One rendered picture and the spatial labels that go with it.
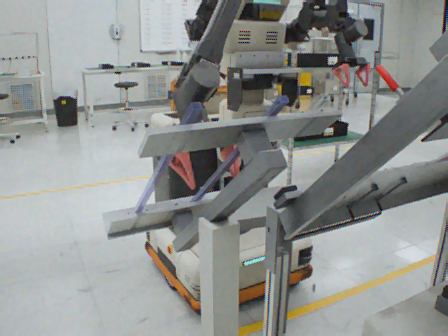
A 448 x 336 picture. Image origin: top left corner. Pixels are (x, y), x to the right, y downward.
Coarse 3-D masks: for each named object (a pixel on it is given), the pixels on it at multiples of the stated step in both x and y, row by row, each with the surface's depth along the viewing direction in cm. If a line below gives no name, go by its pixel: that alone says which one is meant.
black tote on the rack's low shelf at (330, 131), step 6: (330, 126) 342; (336, 126) 345; (342, 126) 348; (324, 132) 340; (330, 132) 343; (336, 132) 347; (342, 132) 350; (294, 138) 333; (300, 138) 331; (306, 138) 334; (312, 138) 337; (318, 138) 340
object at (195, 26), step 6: (198, 18) 137; (186, 24) 140; (192, 24) 140; (198, 24) 138; (204, 24) 136; (186, 30) 141; (192, 30) 140; (198, 30) 138; (204, 30) 138; (192, 36) 140; (198, 36) 140
